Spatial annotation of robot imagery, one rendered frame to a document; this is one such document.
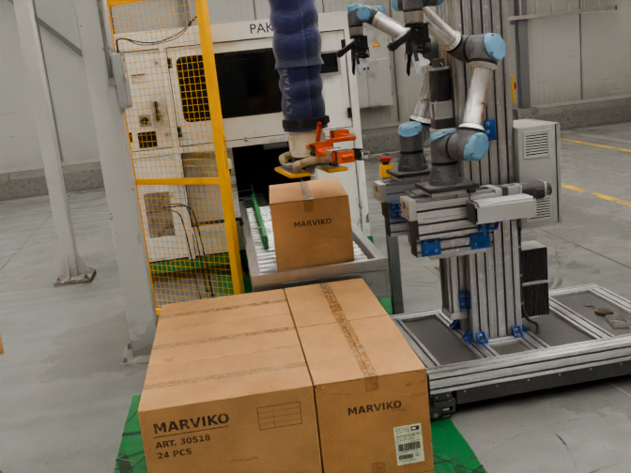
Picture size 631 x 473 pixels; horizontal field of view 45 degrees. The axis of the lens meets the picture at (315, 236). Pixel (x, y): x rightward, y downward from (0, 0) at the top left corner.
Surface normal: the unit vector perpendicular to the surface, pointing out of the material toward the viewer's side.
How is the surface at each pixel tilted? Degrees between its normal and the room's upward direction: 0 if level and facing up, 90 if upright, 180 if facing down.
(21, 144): 90
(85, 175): 90
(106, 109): 90
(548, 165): 90
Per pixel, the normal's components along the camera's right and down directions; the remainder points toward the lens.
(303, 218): 0.07, 0.22
